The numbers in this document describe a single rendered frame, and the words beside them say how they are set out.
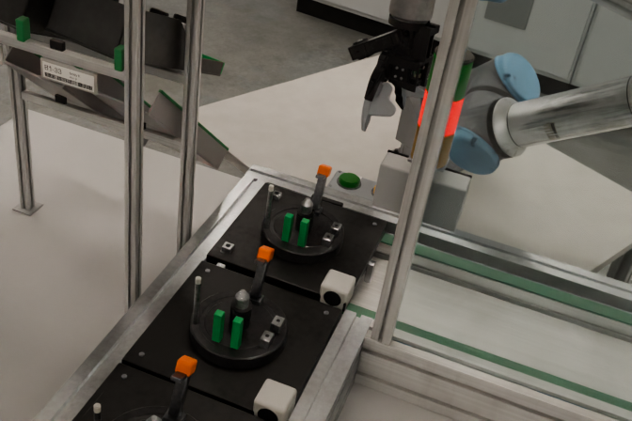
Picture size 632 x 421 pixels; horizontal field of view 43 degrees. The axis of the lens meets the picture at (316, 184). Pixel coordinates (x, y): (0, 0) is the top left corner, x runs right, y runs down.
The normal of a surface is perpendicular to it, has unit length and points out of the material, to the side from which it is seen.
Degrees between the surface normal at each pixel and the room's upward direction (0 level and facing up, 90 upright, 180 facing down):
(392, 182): 90
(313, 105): 0
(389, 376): 90
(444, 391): 90
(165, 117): 90
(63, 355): 0
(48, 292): 0
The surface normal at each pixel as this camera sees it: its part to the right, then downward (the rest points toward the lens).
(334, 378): 0.13, -0.82
